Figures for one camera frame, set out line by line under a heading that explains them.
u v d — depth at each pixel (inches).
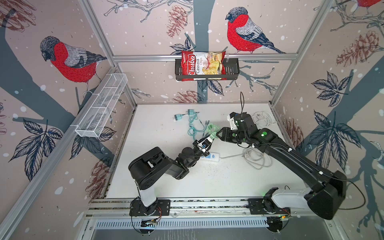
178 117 43.5
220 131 28.1
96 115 29.1
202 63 34.5
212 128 33.9
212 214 28.6
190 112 44.6
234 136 25.3
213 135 30.6
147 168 19.2
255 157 34.9
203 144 27.2
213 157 35.1
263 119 43.3
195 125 42.4
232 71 37.3
